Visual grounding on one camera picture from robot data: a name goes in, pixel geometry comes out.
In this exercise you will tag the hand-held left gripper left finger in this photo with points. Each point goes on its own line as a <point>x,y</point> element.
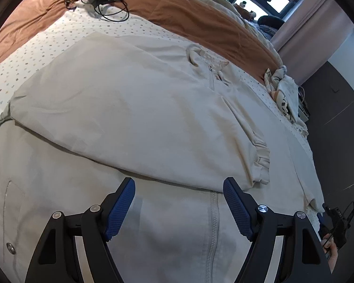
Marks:
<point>121,209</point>

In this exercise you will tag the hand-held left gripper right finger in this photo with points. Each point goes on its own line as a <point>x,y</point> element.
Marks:
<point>237,209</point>

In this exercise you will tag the beige zip jacket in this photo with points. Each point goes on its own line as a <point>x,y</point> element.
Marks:
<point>121,100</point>

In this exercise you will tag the person's right hand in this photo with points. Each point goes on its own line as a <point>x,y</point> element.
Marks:
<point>331,256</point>

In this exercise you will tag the cream nightstand with drawers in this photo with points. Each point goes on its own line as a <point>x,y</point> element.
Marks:
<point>303,109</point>

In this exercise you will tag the patterned cloth pile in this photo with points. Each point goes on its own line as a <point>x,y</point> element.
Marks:
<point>286,94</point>

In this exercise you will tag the dotted white bed sheet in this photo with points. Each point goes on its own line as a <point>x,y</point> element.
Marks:
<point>32,53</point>

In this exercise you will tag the pink curtain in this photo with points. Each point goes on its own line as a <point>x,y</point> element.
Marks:
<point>306,35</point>

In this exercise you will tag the brown stuffed toy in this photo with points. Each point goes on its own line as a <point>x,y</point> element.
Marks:
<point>244,10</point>

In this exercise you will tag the brown quilted blanket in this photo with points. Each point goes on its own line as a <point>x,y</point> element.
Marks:
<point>180,14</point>

